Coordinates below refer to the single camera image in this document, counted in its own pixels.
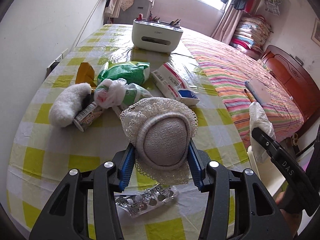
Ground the blue pencil case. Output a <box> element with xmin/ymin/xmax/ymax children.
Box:
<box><xmin>245</xmin><ymin>78</ymin><xmax>271</xmax><ymax>106</ymax></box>

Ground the white desktop organizer box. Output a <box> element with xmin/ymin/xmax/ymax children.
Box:
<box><xmin>132</xmin><ymin>18</ymin><xmax>183</xmax><ymax>53</ymax></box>

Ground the white plastic trash bin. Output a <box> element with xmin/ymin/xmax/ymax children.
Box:
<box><xmin>247</xmin><ymin>146</ymin><xmax>286</xmax><ymax>198</ymax></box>

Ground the lace-trimmed grey cap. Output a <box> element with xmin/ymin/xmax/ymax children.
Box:
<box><xmin>119</xmin><ymin>97</ymin><xmax>198</xmax><ymax>185</ymax></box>

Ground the white medicine bottle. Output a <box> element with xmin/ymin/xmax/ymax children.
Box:
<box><xmin>73</xmin><ymin>101</ymin><xmax>104</xmax><ymax>132</ymax></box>

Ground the wall power socket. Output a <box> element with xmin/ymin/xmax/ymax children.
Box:
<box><xmin>47</xmin><ymin>48</ymin><xmax>69</xmax><ymax>75</ymax></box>

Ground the framed wall picture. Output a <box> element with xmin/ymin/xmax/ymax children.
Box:
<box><xmin>311</xmin><ymin>19</ymin><xmax>320</xmax><ymax>46</ymax></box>

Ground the yellow pencil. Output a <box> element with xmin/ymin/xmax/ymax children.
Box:
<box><xmin>244</xmin><ymin>88</ymin><xmax>254</xmax><ymax>103</ymax></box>

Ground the wooden headboard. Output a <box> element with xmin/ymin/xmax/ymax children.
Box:
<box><xmin>261</xmin><ymin>45</ymin><xmax>319</xmax><ymax>137</ymax></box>

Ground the person's right hand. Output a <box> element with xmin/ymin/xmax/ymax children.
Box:
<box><xmin>275</xmin><ymin>192</ymin><xmax>302</xmax><ymax>237</ymax></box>

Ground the orange paper wrapper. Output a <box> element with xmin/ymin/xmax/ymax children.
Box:
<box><xmin>75</xmin><ymin>62</ymin><xmax>97</xmax><ymax>88</ymax></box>

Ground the pink curtain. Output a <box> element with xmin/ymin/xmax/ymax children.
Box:
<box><xmin>211</xmin><ymin>4</ymin><xmax>244</xmax><ymax>44</ymax></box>

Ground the silver pill blister pack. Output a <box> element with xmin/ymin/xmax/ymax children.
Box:
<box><xmin>115</xmin><ymin>184</ymin><xmax>180</xmax><ymax>218</ymax></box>

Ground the white red blue tissue pack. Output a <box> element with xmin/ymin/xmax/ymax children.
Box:
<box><xmin>150</xmin><ymin>62</ymin><xmax>200</xmax><ymax>106</ymax></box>

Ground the white fluffy cloth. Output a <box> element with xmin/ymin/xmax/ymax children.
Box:
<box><xmin>48</xmin><ymin>83</ymin><xmax>92</xmax><ymax>128</ymax></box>

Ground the stack of folded quilts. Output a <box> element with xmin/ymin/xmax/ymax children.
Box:
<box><xmin>229</xmin><ymin>15</ymin><xmax>272</xmax><ymax>60</ymax></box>

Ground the striped bed cover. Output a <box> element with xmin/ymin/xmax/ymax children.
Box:
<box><xmin>182</xmin><ymin>36</ymin><xmax>304</xmax><ymax>147</ymax></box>

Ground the green plastic bag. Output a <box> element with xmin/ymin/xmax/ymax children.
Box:
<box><xmin>97</xmin><ymin>61</ymin><xmax>150</xmax><ymax>85</ymax></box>

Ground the green white wrapped bag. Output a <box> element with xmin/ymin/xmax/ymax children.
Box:
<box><xmin>94</xmin><ymin>78</ymin><xmax>152</xmax><ymax>109</ymax></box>

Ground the grey cabinet with clothes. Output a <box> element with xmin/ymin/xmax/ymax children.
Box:
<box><xmin>104</xmin><ymin>0</ymin><xmax>155</xmax><ymax>24</ymax></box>

